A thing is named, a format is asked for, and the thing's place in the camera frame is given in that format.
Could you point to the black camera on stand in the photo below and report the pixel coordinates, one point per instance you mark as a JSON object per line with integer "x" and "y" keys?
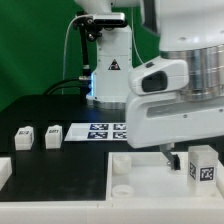
{"x": 93, "y": 24}

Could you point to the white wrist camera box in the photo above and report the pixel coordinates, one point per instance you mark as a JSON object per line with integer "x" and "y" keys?
{"x": 159, "y": 76}

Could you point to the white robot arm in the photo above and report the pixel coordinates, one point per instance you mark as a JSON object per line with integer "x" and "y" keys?
{"x": 179, "y": 95}

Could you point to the white square tabletop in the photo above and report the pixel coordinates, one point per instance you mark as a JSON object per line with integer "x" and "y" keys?
{"x": 146, "y": 175}

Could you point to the white left obstacle block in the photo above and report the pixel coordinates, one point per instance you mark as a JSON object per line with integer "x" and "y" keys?
{"x": 5, "y": 170}

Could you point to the white front rail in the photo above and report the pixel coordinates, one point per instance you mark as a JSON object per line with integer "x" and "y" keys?
{"x": 176, "y": 211}

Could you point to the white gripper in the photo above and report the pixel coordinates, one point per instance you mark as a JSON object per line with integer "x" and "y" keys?
{"x": 162, "y": 119}

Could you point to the white marker plate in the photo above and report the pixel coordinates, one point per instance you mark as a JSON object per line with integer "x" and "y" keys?
{"x": 96, "y": 132}

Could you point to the black camera stand pole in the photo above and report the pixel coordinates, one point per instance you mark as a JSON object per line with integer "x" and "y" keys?
{"x": 86, "y": 71}

